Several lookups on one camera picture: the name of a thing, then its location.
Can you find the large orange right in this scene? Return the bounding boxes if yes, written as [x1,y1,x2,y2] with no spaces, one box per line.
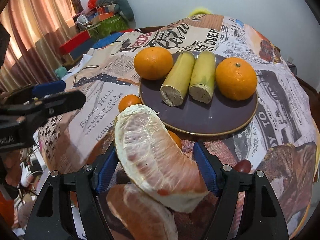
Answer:
[215,57,258,101]

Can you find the red grape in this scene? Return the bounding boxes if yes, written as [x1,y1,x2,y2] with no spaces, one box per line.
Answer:
[234,159,252,173]

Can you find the peeled pomelo segment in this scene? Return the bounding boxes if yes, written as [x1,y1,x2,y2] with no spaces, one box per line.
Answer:
[114,104,208,213]

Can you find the dark purple plate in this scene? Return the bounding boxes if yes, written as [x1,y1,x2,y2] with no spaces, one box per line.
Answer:
[138,51,259,137]

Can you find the newspaper print bed cover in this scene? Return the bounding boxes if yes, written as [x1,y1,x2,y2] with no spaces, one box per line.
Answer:
[39,15,319,237]

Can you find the red plush item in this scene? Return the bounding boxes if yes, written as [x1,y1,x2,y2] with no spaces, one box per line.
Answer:
[87,0,97,9]

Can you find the large orange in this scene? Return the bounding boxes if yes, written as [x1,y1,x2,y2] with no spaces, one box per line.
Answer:
[215,57,258,101]
[133,47,174,80]

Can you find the large orange left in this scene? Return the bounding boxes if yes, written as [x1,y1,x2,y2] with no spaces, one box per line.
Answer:
[133,47,174,80]

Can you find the grey neck pillow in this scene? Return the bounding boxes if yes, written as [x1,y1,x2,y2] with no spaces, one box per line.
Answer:
[95,0,135,22]

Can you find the teal plastic toy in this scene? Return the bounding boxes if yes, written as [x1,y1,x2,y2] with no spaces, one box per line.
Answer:
[55,66,68,80]

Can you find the pink curtain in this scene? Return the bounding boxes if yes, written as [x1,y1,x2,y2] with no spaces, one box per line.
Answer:
[1,0,76,92]

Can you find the small tangerine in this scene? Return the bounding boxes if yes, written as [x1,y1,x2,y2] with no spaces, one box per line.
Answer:
[168,131,182,149]
[118,94,142,112]

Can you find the green storage basket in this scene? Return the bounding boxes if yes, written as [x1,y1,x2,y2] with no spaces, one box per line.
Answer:
[88,12,129,40]

